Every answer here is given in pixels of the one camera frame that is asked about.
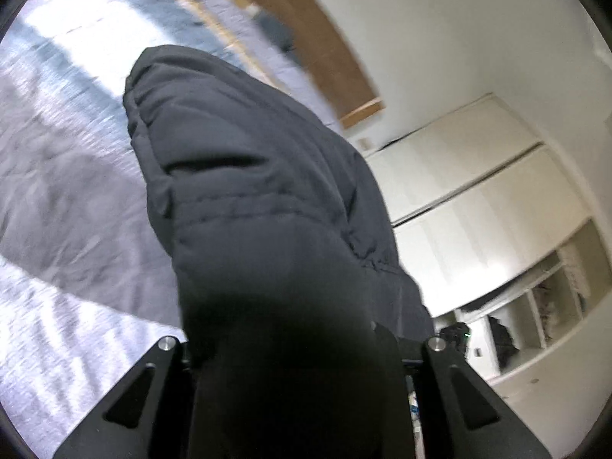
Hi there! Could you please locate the black puffer jacket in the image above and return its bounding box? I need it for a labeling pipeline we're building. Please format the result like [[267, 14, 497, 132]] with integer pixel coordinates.
[[124, 46, 433, 458]]

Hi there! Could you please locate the black bag in shelf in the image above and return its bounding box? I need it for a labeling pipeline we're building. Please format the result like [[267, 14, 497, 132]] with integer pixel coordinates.
[[488, 316, 519, 371]]

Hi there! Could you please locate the white open shelf unit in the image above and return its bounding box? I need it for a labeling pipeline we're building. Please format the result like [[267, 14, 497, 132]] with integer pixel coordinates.
[[435, 220, 611, 383]]

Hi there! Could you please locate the striped blue white duvet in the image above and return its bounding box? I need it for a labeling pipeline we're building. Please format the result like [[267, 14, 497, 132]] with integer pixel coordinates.
[[1, 0, 339, 458]]

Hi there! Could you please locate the white wardrobe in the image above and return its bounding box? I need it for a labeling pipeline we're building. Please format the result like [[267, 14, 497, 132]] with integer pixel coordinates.
[[366, 95, 590, 317]]

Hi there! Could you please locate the wooden headboard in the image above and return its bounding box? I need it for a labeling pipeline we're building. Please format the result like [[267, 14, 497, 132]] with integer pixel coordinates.
[[250, 0, 384, 129]]

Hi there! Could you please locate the striped pillow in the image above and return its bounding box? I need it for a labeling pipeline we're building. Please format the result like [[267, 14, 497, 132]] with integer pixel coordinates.
[[231, 0, 302, 67]]

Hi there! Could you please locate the beige wall switch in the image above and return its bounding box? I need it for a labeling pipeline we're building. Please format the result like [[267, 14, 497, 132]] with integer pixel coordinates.
[[358, 138, 373, 151]]

